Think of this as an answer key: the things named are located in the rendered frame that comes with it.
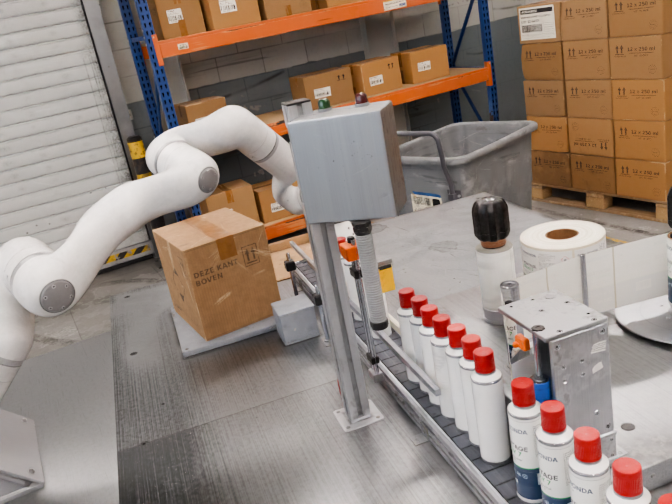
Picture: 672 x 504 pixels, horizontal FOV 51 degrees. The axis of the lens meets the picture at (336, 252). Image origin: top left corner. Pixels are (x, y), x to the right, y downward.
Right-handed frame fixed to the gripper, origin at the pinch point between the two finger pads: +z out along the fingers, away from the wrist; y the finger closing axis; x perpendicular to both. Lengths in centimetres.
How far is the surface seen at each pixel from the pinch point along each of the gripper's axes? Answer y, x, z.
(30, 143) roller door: -100, 350, -155
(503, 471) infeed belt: -5, -75, 37
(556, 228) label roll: 48, -28, 3
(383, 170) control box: -9, -72, -17
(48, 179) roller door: -96, 361, -129
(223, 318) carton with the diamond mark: -34.3, 12.2, 0.7
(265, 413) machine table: -34.8, -25.5, 23.0
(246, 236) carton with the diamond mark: -22.6, 6.5, -19.0
